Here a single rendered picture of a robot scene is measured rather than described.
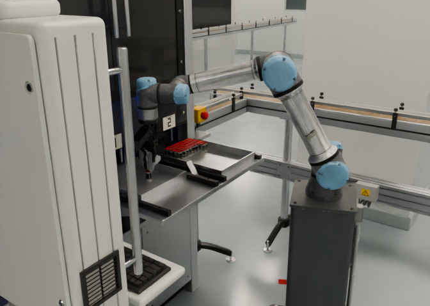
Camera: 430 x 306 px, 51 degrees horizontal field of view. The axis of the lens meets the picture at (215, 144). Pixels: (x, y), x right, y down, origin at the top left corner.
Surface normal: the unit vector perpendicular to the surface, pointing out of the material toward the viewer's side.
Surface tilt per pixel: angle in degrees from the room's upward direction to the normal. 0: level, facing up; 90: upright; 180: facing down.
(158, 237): 90
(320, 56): 90
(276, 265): 0
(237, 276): 0
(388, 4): 90
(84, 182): 90
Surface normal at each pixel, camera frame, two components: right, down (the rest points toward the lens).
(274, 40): -0.57, 0.28
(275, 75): -0.18, 0.22
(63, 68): 0.82, 0.18
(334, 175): -0.05, 0.44
